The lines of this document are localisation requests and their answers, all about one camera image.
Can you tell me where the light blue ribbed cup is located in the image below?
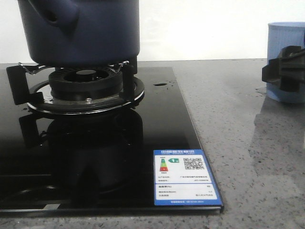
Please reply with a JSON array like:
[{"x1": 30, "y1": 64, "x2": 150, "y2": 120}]
[{"x1": 266, "y1": 21, "x2": 305, "y2": 103}]

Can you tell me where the black gas burner head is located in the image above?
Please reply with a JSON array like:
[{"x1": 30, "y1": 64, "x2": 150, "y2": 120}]
[{"x1": 49, "y1": 67, "x2": 122, "y2": 101}]

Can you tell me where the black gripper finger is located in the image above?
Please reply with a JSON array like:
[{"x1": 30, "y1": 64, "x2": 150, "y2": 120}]
[{"x1": 262, "y1": 46, "x2": 305, "y2": 92}]

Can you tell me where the blue energy label sticker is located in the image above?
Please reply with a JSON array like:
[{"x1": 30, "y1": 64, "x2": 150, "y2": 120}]
[{"x1": 153, "y1": 149, "x2": 223, "y2": 207}]

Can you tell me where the black glass gas stove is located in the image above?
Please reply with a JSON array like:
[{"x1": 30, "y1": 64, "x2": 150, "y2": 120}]
[{"x1": 0, "y1": 67, "x2": 224, "y2": 217}]

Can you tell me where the black pot support grate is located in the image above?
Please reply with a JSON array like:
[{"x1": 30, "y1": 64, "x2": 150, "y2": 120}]
[{"x1": 6, "y1": 59, "x2": 144, "y2": 116}]

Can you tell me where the dark blue cooking pot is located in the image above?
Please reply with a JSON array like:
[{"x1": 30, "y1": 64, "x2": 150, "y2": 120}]
[{"x1": 18, "y1": 0, "x2": 140, "y2": 67}]

